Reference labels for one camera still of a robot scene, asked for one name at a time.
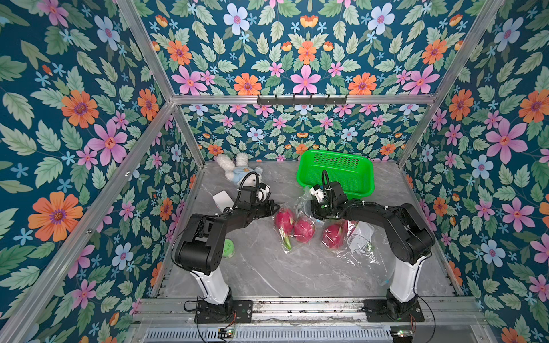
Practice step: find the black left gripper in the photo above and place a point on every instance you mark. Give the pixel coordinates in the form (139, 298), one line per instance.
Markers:
(268, 206)

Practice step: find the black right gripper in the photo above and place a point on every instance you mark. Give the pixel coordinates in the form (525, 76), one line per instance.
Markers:
(319, 208)

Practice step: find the pink dragon fruit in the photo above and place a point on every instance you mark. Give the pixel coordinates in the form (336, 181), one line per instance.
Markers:
(284, 221)
(335, 235)
(304, 229)

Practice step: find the clear zip-top bag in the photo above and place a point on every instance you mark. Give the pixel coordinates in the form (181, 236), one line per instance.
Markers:
(363, 249)
(301, 207)

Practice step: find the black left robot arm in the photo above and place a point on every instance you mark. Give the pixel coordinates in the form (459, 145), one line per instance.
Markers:
(200, 247)

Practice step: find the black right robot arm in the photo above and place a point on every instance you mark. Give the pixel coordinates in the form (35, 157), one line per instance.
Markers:
(409, 237)

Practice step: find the green plastic basket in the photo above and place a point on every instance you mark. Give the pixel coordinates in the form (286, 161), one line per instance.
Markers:
(354, 173)

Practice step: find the white rectangular box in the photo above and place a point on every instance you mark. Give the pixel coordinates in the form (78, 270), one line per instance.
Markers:
(223, 201)

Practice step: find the white plush bear toy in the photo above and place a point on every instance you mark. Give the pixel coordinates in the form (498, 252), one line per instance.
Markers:
(239, 171)

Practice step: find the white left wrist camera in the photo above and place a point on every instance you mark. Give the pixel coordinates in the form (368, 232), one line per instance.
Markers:
(263, 192)

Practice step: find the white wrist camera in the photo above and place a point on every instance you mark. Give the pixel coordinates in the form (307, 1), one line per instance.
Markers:
(319, 193)
(263, 192)

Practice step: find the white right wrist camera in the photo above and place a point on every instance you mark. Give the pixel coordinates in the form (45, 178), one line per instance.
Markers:
(319, 193)

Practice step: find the black hook rail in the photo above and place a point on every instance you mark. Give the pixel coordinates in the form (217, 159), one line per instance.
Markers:
(314, 100)

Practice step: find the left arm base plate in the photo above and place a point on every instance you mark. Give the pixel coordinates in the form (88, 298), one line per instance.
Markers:
(233, 311)

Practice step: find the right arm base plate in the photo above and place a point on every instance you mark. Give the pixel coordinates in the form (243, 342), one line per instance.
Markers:
(391, 310)

